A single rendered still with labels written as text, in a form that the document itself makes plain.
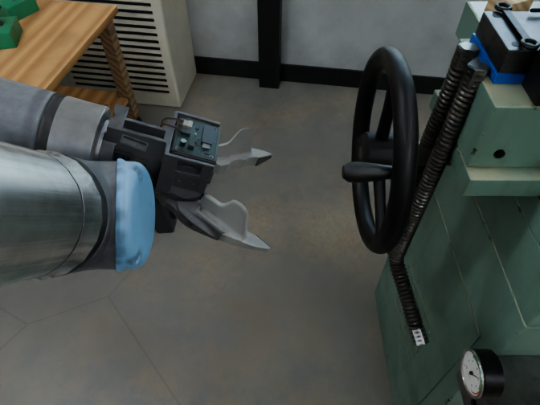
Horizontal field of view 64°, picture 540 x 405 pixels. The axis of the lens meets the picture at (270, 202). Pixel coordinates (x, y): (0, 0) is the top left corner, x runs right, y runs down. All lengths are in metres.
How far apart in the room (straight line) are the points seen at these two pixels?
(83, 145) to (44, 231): 0.21
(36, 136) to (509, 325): 0.63
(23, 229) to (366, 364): 1.18
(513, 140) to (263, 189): 1.22
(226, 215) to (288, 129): 1.47
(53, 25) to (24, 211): 1.47
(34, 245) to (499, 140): 0.47
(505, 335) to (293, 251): 0.91
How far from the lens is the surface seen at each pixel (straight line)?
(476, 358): 0.65
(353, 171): 0.51
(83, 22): 1.67
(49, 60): 1.51
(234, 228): 0.48
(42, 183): 0.27
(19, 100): 0.49
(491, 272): 0.73
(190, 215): 0.48
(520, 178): 0.59
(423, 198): 0.65
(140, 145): 0.47
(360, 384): 1.32
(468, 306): 0.80
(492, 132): 0.54
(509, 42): 0.55
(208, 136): 0.48
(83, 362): 1.42
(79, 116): 0.48
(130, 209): 0.33
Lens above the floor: 1.24
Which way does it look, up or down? 50 degrees down
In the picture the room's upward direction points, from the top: straight up
